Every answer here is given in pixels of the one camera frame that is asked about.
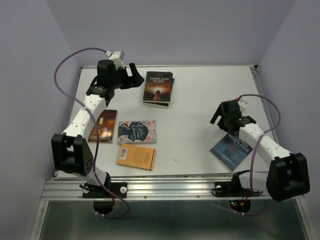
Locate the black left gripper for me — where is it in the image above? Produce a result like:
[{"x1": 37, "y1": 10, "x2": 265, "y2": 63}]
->
[{"x1": 110, "y1": 63, "x2": 144, "y2": 90}]

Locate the Three Days to See book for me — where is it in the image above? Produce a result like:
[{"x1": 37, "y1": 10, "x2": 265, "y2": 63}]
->
[{"x1": 142, "y1": 71, "x2": 173, "y2": 104}]

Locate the Nineteen Eighty-Four blue book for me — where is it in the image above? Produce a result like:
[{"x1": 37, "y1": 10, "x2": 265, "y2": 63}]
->
[{"x1": 210, "y1": 133, "x2": 253, "y2": 171}]

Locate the Animal Farm blue book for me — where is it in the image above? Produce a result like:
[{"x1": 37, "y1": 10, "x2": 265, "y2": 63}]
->
[{"x1": 142, "y1": 101, "x2": 170, "y2": 107}]

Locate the brown book under left arm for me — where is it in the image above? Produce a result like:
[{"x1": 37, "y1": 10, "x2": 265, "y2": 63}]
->
[{"x1": 96, "y1": 109, "x2": 118, "y2": 144}]

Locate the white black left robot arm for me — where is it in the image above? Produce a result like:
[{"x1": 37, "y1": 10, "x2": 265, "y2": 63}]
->
[{"x1": 51, "y1": 59, "x2": 144, "y2": 197}]

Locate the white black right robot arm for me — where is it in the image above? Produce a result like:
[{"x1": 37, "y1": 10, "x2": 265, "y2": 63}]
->
[{"x1": 210, "y1": 99, "x2": 311, "y2": 202}]

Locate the Little Women floral book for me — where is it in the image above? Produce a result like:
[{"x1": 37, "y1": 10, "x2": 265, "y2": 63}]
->
[{"x1": 117, "y1": 120, "x2": 157, "y2": 145}]

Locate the orange back cover book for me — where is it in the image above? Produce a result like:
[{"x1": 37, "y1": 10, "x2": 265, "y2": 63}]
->
[{"x1": 116, "y1": 143, "x2": 156, "y2": 171}]

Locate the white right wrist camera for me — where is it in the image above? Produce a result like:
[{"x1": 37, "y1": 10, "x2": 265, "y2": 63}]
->
[{"x1": 237, "y1": 99, "x2": 248, "y2": 114}]

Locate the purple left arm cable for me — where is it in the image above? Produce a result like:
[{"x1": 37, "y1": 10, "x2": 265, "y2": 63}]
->
[{"x1": 54, "y1": 47, "x2": 131, "y2": 220}]

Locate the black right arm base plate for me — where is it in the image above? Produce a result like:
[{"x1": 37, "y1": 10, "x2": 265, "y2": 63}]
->
[{"x1": 211, "y1": 181, "x2": 256, "y2": 198}]

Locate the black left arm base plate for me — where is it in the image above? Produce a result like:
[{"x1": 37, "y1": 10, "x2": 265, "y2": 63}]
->
[{"x1": 79, "y1": 182, "x2": 128, "y2": 199}]

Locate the aluminium table frame rail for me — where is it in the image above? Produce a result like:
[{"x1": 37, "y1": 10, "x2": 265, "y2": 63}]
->
[{"x1": 39, "y1": 64, "x2": 307, "y2": 201}]

